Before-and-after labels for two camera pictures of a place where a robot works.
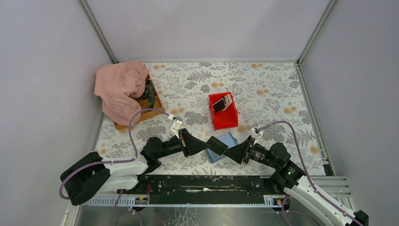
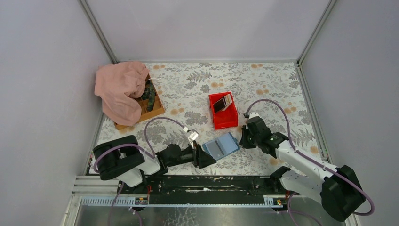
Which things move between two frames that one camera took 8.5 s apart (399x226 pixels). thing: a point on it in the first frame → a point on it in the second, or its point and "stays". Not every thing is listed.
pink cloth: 117,84 stays
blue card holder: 227,139 stays
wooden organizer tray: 146,115 stays
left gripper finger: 190,144 → 204,159
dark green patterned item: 149,93 stays
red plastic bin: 227,118 stays
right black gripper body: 248,151 → 249,136
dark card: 216,145 → 219,105
